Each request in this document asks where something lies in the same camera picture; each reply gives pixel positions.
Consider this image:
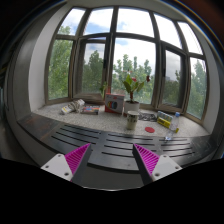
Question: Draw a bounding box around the white crumpled bag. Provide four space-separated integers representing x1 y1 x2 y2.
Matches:
61 99 85 114

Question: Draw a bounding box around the potted plant in white pot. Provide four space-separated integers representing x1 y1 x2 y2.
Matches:
123 70 150 115

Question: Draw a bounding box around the yellow green packet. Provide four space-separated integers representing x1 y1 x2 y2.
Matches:
157 111 175 129

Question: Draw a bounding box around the dark slatted radiator cover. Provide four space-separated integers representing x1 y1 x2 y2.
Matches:
18 113 216 172

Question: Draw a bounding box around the black patterned paper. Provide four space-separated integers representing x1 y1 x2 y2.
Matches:
139 112 157 122

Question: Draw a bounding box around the red round coaster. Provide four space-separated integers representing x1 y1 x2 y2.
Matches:
145 127 155 133

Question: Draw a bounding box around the colourful flat book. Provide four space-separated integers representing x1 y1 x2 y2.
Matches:
81 106 100 115

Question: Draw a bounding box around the dark framed bay window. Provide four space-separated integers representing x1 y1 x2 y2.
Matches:
45 6 208 121

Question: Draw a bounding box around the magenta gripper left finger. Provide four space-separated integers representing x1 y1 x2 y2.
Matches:
41 143 91 184

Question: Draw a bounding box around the red and white box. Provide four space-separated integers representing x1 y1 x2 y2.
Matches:
105 93 124 114

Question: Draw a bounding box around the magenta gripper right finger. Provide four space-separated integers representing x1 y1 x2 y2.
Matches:
133 144 182 185

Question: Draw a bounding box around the clear plastic water bottle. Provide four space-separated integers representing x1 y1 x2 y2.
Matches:
165 112 180 141

